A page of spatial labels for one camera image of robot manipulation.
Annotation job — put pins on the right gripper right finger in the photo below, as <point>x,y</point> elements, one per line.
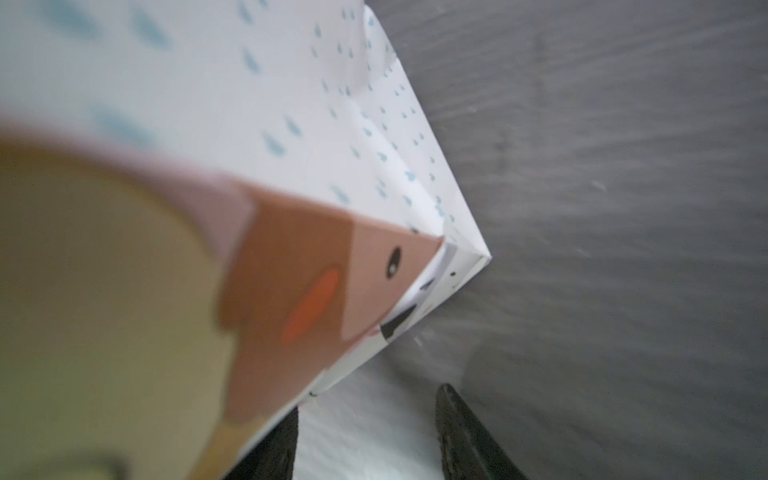
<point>468,450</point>

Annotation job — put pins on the patterned paper gift bag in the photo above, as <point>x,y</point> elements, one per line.
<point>210,211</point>

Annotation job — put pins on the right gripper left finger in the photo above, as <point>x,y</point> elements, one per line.
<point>274,456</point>

